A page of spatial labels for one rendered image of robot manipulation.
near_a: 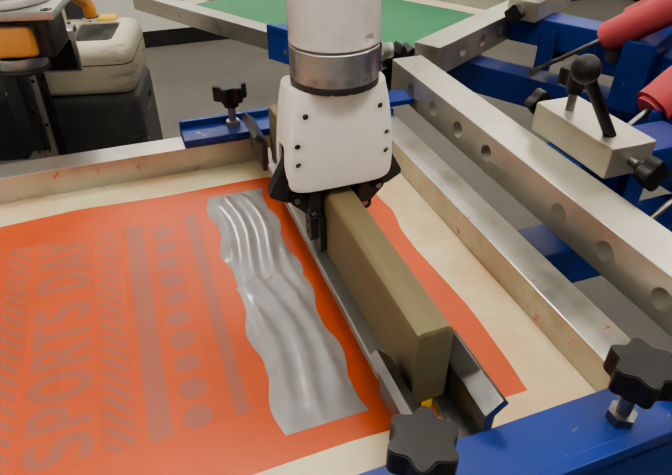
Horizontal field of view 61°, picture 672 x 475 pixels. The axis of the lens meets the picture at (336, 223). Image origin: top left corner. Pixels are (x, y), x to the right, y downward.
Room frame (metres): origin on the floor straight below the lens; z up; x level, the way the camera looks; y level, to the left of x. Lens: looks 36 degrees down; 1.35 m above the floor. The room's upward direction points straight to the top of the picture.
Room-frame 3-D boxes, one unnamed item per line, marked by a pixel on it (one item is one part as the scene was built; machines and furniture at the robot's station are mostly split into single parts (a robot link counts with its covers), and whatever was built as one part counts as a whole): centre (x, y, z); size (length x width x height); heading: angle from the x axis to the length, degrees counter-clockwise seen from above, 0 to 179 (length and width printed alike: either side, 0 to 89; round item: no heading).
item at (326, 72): (0.47, -0.01, 1.18); 0.09 x 0.07 x 0.03; 110
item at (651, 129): (0.59, -0.33, 1.02); 0.17 x 0.06 x 0.05; 110
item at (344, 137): (0.47, 0.00, 1.12); 0.10 x 0.08 x 0.11; 110
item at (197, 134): (0.74, 0.07, 0.97); 0.30 x 0.05 x 0.07; 110
